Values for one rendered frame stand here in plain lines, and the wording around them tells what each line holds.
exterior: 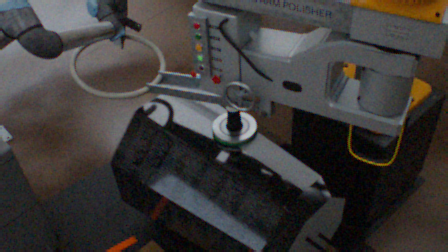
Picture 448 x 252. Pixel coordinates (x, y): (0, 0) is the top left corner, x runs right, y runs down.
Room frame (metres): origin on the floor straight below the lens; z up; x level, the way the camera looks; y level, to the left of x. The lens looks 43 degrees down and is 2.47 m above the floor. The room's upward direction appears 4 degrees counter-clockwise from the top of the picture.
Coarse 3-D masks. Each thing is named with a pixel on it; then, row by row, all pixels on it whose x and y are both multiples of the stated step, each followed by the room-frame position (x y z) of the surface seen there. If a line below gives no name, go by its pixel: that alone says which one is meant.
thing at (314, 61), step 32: (224, 32) 1.63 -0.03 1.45; (256, 32) 1.74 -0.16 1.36; (288, 32) 1.71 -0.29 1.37; (320, 32) 1.58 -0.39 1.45; (256, 64) 1.58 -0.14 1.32; (288, 64) 1.51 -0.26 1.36; (320, 64) 1.45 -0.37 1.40; (384, 64) 1.33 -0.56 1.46; (416, 64) 1.29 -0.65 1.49; (256, 96) 1.60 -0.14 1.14; (288, 96) 1.51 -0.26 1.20; (320, 96) 1.44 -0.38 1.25; (352, 96) 1.46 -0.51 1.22; (384, 128) 1.31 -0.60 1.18
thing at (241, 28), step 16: (208, 16) 1.68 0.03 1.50; (224, 16) 1.64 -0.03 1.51; (240, 16) 1.63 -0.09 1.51; (256, 16) 1.75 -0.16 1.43; (240, 32) 1.63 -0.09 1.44; (224, 48) 1.64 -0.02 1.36; (240, 48) 1.63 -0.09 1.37; (224, 64) 1.65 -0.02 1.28; (240, 64) 1.62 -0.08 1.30; (208, 80) 1.69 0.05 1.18; (224, 80) 1.65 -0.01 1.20; (240, 80) 1.62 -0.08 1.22; (224, 96) 1.66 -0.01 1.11
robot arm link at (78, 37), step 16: (112, 16) 2.15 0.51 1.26; (32, 32) 1.65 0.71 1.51; (48, 32) 1.69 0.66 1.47; (64, 32) 1.80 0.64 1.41; (80, 32) 1.86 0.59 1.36; (96, 32) 1.95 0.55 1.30; (112, 32) 2.06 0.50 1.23; (32, 48) 1.63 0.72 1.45; (48, 48) 1.65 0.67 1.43; (64, 48) 1.73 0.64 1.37
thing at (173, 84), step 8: (160, 72) 2.02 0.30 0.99; (168, 72) 2.01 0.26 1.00; (168, 80) 2.00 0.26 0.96; (176, 80) 1.98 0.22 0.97; (184, 80) 1.95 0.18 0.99; (192, 80) 1.93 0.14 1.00; (152, 88) 1.92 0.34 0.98; (160, 88) 1.89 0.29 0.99; (168, 88) 1.87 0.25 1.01; (176, 88) 1.85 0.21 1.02; (184, 88) 1.90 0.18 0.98; (192, 88) 1.89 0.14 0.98; (200, 88) 1.88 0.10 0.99; (176, 96) 1.84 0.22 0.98; (184, 96) 1.82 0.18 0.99; (192, 96) 1.80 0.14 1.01; (200, 96) 1.78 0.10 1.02; (208, 96) 1.75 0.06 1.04; (216, 96) 1.73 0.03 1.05; (224, 104) 1.71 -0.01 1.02; (248, 104) 1.65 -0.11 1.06; (256, 104) 1.63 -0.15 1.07; (272, 104) 1.60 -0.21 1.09; (264, 112) 1.57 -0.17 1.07; (272, 112) 1.59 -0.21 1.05
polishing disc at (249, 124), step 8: (240, 112) 1.85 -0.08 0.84; (216, 120) 1.81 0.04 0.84; (224, 120) 1.80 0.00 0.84; (248, 120) 1.79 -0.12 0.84; (216, 128) 1.75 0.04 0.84; (224, 128) 1.74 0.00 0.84; (248, 128) 1.73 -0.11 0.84; (216, 136) 1.70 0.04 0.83; (224, 136) 1.69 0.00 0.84; (232, 136) 1.69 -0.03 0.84; (240, 136) 1.68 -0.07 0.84; (248, 136) 1.68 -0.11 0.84
